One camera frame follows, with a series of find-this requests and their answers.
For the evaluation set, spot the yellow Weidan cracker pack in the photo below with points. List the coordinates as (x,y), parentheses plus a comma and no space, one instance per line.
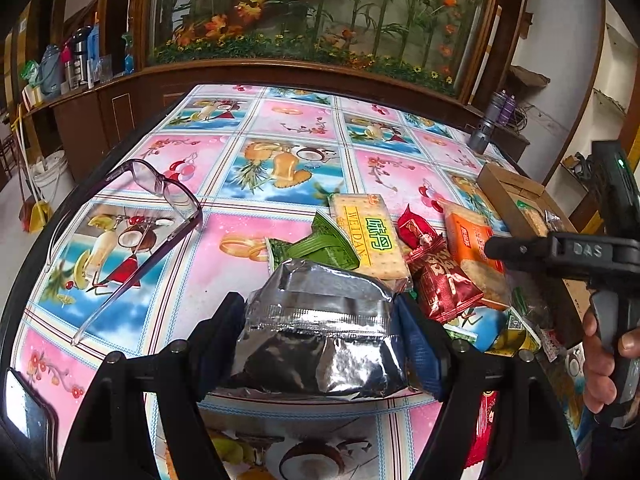
(365,219)

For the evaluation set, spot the silver foil snack packet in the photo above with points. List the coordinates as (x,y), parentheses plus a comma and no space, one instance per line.
(315,332)

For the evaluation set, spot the person's right hand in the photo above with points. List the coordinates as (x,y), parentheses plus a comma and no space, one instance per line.
(599,365)

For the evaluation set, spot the orange soda cracker pack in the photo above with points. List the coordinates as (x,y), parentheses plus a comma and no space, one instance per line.
(467,232)

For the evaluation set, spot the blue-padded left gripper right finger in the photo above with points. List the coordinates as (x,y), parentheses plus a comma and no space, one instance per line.
(426,346)

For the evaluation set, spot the glass cabinet with artificial flowers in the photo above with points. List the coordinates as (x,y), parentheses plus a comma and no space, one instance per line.
(447,46)

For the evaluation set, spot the purple bottles on cabinet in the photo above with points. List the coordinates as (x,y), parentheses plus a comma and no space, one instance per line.
(508,107)

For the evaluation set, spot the clear green-ended cracker pack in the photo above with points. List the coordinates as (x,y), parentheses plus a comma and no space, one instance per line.
(542,221)

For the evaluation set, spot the small red candy packet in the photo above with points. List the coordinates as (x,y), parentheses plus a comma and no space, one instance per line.
(415,231)

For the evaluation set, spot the purple-framed eyeglasses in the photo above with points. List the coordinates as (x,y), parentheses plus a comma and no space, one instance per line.
(148,238)

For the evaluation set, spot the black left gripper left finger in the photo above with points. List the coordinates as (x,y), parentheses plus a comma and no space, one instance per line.
(212,345)

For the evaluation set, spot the steel thermos flask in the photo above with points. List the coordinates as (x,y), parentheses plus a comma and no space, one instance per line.
(80,57)

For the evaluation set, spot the grey metal flashlight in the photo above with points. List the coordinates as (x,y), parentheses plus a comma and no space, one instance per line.
(480,137)

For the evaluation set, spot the dark red snack packet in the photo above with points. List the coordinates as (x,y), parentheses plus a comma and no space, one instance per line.
(443,289)

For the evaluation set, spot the yellow broom dustpan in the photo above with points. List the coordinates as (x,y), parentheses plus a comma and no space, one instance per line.
(35,211)

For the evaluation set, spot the green pea snack packet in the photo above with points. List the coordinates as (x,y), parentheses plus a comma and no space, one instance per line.
(326,244)

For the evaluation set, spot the colourful fruit-pattern tablecloth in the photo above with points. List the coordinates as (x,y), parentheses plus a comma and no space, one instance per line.
(262,161)

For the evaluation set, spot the white plastic bucket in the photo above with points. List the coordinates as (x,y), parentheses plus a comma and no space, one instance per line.
(53,178)

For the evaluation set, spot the blue water jug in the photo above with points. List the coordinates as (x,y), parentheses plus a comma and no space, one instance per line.
(51,73)

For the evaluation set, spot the brown cardboard box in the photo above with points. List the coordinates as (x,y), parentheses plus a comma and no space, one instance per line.
(503,188)

